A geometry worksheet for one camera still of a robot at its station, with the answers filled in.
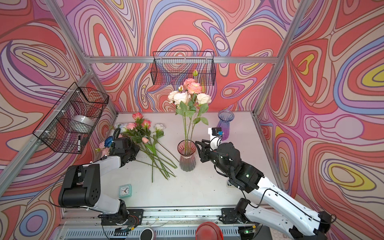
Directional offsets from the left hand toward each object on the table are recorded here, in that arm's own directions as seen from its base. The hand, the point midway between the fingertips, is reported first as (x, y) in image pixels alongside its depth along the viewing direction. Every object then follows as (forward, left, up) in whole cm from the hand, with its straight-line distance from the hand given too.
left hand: (141, 144), depth 95 cm
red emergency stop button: (-46, -41, -4) cm, 62 cm away
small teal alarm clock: (-28, +3, -3) cm, 28 cm away
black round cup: (-47, -13, 0) cm, 49 cm away
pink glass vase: (-9, -30, +11) cm, 34 cm away
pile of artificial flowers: (-5, -8, -1) cm, 10 cm away
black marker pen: (-12, +22, +20) cm, 32 cm away
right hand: (-16, -37, +24) cm, 47 cm away
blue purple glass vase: (+12, -54, +13) cm, 57 cm away
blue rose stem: (0, +20, +3) cm, 20 cm away
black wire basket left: (-6, +25, +28) cm, 38 cm away
